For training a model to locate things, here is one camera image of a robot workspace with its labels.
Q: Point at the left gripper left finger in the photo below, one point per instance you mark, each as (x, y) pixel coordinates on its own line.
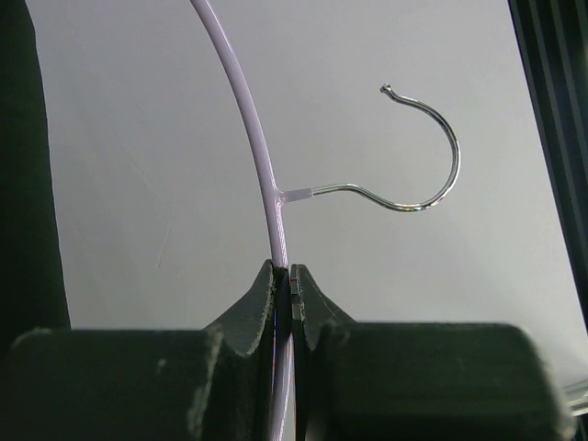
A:
(208, 384)

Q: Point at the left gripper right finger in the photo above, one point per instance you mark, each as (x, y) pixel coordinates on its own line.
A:
(417, 380)

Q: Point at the black trousers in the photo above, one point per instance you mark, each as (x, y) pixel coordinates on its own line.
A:
(32, 287)

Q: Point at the lilac plastic hanger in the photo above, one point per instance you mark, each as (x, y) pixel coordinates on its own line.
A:
(274, 199)

